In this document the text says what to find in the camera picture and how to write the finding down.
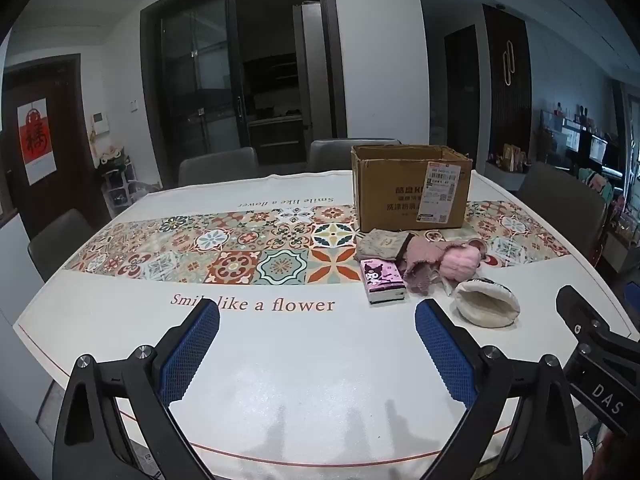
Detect gold loop wall decoration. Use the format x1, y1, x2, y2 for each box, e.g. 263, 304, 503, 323
502, 39, 516, 87

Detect dusty pink knit cloth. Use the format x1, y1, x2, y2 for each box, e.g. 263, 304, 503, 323
400, 233, 452, 298

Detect dark media cabinet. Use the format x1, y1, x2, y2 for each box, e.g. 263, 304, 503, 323
537, 102, 640, 182

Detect light pink plush ball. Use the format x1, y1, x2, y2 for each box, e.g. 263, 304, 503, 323
438, 240, 487, 282

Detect brown cardboard box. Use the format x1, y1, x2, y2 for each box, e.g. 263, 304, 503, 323
351, 144, 474, 234

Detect white low bench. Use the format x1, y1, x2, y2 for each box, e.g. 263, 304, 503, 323
481, 162, 529, 192

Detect grey dining chair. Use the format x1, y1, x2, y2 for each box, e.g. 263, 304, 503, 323
178, 147, 260, 189
306, 138, 403, 174
27, 208, 99, 284
516, 161, 609, 257

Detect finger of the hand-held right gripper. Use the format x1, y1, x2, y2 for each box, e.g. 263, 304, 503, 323
556, 285, 614, 347

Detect dark framed glass sliding door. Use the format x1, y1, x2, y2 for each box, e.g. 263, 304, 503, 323
140, 0, 348, 187

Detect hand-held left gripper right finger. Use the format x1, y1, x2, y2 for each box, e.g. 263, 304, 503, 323
414, 299, 587, 480

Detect white floral tile tablecloth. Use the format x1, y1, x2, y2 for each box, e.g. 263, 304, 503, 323
12, 170, 640, 467

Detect colourful clothing pile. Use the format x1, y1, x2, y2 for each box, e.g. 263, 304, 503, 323
579, 166, 629, 222

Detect dark wooden door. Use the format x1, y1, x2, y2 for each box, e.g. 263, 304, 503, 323
443, 24, 482, 162

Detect white pouch with black pattern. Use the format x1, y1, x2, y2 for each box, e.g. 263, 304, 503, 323
452, 277, 521, 330

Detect white shoe rack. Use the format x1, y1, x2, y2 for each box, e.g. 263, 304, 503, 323
97, 147, 147, 217

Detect red and white door poster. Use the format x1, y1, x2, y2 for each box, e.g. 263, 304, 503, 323
17, 98, 61, 186

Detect pink cartoon tissue pack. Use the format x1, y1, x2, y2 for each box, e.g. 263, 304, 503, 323
359, 258, 407, 305

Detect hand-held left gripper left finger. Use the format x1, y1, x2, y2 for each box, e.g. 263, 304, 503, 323
52, 301, 221, 480

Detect brown wooden door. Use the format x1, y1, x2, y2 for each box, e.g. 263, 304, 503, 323
0, 54, 99, 241

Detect beige cloth with dark cuff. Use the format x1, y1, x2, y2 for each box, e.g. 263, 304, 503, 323
356, 229, 417, 264

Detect gold decor items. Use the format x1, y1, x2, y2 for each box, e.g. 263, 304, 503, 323
501, 143, 532, 172

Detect grey refrigerator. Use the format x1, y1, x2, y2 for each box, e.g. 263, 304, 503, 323
292, 2, 334, 142

